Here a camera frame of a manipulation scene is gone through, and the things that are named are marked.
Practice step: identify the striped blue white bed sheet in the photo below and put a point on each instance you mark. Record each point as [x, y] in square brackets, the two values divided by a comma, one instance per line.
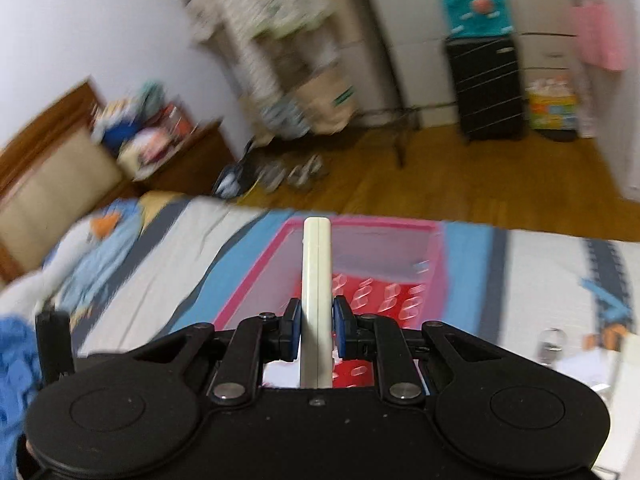
[190, 260]

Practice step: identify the colourful gift bag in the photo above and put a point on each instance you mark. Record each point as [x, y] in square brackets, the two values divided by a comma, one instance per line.
[552, 105]

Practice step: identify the black clothes rack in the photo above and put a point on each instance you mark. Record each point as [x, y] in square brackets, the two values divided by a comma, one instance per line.
[400, 130]

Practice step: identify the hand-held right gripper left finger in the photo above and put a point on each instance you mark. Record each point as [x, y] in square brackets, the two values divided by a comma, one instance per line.
[295, 329]

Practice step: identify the blue clothing pile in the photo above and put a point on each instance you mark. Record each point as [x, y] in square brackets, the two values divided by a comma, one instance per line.
[95, 255]

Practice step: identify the wooden nightstand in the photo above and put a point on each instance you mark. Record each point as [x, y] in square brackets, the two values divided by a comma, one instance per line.
[195, 160]

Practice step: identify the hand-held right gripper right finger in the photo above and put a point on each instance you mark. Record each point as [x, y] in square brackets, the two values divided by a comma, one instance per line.
[340, 327]

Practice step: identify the black suitcase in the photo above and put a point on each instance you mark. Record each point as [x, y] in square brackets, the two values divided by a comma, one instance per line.
[485, 85]

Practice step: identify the wooden padded headboard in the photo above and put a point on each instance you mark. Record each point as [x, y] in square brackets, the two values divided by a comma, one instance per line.
[45, 190]

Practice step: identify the pink paper bag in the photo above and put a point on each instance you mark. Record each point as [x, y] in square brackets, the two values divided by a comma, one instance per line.
[600, 35]

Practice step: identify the blue knitted cloth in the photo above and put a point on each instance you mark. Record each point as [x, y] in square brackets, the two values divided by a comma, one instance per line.
[15, 370]

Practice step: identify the white door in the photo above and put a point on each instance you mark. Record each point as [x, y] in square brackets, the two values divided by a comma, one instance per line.
[622, 110]

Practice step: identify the grey shoe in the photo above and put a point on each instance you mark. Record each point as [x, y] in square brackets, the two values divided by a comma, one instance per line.
[272, 175]
[307, 170]

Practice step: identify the large brown paper bag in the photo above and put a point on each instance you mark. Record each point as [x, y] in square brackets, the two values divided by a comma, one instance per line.
[325, 100]

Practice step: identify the pink cardboard box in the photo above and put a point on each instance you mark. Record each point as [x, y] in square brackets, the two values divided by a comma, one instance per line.
[390, 260]

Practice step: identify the teal bag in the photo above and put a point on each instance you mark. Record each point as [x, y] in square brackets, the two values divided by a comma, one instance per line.
[475, 10]

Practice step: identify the cream remote control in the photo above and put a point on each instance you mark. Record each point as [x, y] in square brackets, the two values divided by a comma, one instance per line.
[316, 280]

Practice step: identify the black bag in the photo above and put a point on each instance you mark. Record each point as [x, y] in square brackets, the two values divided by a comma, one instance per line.
[232, 177]

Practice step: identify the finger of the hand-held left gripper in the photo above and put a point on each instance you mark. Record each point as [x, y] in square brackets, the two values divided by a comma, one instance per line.
[52, 345]

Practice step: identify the white paper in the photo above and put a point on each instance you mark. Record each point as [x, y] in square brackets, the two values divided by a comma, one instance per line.
[585, 367]

